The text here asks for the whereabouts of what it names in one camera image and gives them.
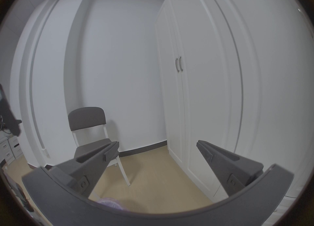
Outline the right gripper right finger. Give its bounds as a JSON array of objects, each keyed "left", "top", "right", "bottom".
[{"left": 196, "top": 140, "right": 264, "bottom": 198}]

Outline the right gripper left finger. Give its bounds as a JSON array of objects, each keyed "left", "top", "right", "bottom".
[{"left": 53, "top": 141, "right": 120, "bottom": 199}]

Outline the purple plastic bag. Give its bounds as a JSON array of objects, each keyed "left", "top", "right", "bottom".
[{"left": 96, "top": 197, "right": 124, "bottom": 211}]

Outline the white chair with grey seat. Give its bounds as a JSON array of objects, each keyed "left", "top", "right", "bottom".
[{"left": 68, "top": 107, "right": 131, "bottom": 187}]

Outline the white chest of drawers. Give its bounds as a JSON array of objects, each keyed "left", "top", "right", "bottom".
[{"left": 0, "top": 133, "right": 20, "bottom": 166}]

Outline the white wardrobe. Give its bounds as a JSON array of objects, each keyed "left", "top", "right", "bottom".
[{"left": 155, "top": 0, "right": 312, "bottom": 203}]

